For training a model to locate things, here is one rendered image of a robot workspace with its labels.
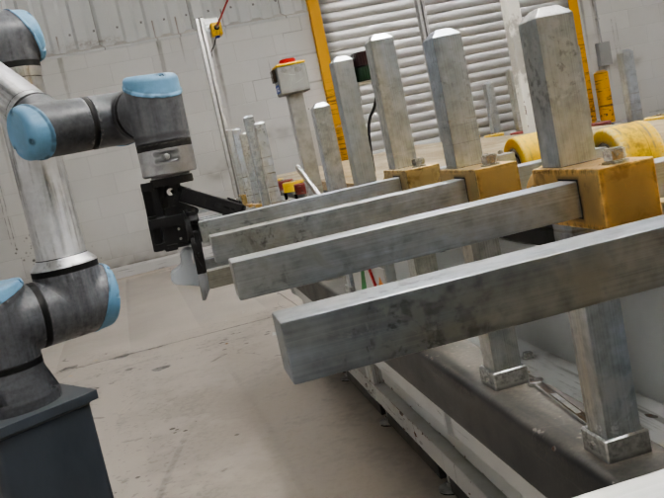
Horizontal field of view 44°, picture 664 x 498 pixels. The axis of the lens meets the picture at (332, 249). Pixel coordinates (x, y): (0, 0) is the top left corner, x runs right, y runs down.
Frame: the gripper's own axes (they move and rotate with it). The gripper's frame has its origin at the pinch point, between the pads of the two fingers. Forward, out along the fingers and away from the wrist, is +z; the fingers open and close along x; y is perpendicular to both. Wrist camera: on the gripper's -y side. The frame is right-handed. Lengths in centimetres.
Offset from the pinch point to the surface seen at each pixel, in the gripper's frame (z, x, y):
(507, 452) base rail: 17, 53, -28
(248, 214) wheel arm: -13.3, 26.4, -6.9
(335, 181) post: -12.6, -27.5, -30.6
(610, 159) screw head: -16, 79, -31
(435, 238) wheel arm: -12, 76, -16
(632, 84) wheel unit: -21, -90, -139
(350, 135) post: -21.2, -2.5, -29.5
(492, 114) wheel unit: -19, -195, -138
